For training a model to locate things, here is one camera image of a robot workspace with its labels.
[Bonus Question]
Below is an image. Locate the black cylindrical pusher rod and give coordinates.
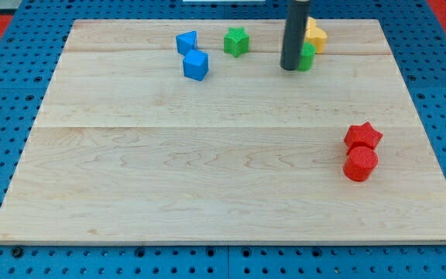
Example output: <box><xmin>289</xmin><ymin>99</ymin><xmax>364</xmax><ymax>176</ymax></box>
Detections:
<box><xmin>280</xmin><ymin>0</ymin><xmax>311</xmax><ymax>71</ymax></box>

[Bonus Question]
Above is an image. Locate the yellow heart block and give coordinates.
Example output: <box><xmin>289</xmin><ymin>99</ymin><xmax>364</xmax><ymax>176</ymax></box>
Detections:
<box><xmin>305</xmin><ymin>27</ymin><xmax>328</xmax><ymax>54</ymax></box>

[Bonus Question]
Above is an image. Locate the yellow block behind rod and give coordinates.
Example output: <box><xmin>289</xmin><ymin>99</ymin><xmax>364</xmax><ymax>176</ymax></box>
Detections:
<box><xmin>306</xmin><ymin>16</ymin><xmax>317</xmax><ymax>30</ymax></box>

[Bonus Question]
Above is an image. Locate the red cylinder block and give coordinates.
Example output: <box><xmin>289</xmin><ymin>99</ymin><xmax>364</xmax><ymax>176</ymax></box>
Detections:
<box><xmin>342</xmin><ymin>146</ymin><xmax>379</xmax><ymax>182</ymax></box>

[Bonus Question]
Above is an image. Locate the blue cube block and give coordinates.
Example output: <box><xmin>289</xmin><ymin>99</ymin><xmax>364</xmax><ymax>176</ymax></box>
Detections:
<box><xmin>183</xmin><ymin>50</ymin><xmax>209</xmax><ymax>81</ymax></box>

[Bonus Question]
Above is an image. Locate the blue triangle block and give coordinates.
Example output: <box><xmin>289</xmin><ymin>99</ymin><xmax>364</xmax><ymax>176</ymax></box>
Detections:
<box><xmin>175</xmin><ymin>30</ymin><xmax>198</xmax><ymax>56</ymax></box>

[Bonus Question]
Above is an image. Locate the green star block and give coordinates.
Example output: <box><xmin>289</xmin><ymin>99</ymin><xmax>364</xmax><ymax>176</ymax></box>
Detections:
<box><xmin>223</xmin><ymin>27</ymin><xmax>250</xmax><ymax>57</ymax></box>

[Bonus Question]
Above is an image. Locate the red star block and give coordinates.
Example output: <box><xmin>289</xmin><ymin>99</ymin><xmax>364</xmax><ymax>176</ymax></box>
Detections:
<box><xmin>344</xmin><ymin>122</ymin><xmax>383</xmax><ymax>155</ymax></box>

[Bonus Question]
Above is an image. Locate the green cylinder block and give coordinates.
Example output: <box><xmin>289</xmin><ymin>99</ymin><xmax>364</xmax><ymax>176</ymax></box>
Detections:
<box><xmin>297</xmin><ymin>42</ymin><xmax>316</xmax><ymax>71</ymax></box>

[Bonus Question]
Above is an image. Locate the light wooden board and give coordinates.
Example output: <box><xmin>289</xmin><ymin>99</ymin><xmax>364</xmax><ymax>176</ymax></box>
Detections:
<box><xmin>0</xmin><ymin>19</ymin><xmax>446</xmax><ymax>246</ymax></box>

